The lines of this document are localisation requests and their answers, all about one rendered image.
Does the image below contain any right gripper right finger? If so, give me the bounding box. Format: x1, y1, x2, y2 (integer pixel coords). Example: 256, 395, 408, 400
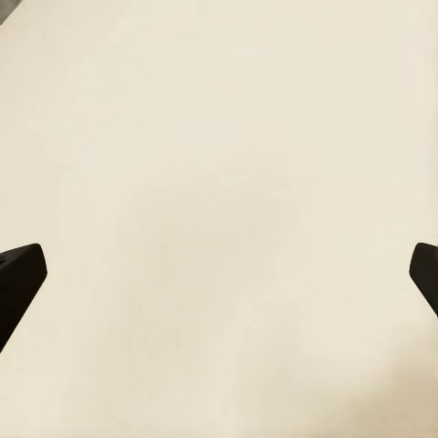
409, 242, 438, 316

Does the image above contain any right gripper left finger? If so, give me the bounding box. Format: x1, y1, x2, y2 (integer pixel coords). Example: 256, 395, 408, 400
0, 243, 47, 352

